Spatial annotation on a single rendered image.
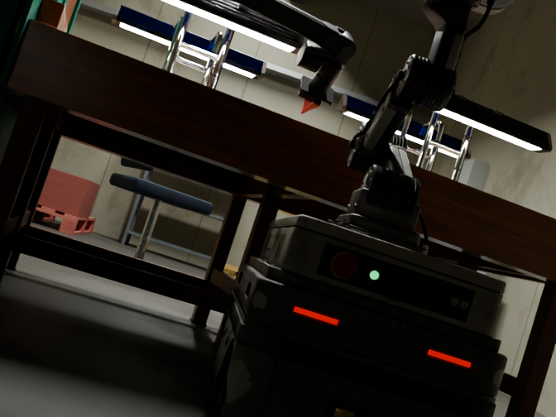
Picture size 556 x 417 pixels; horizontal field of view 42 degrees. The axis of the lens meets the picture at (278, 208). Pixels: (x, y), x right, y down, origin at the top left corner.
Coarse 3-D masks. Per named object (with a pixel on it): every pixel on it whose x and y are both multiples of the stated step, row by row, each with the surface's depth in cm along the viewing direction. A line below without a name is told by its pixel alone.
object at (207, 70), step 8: (176, 24) 276; (176, 32) 266; (216, 40) 270; (216, 48) 270; (168, 56) 265; (184, 64) 267; (192, 64) 268; (208, 64) 269; (208, 72) 269; (208, 80) 270
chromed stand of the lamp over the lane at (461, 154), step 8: (496, 112) 256; (432, 120) 267; (432, 128) 267; (472, 128) 272; (464, 136) 272; (424, 144) 267; (432, 144) 268; (440, 144) 268; (464, 144) 271; (424, 152) 267; (456, 152) 270; (464, 152) 271; (456, 168) 270; (456, 176) 270
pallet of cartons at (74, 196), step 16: (48, 176) 639; (64, 176) 640; (48, 192) 638; (64, 192) 640; (80, 192) 641; (96, 192) 699; (48, 208) 634; (64, 208) 639; (80, 208) 644; (64, 224) 635; (80, 224) 698
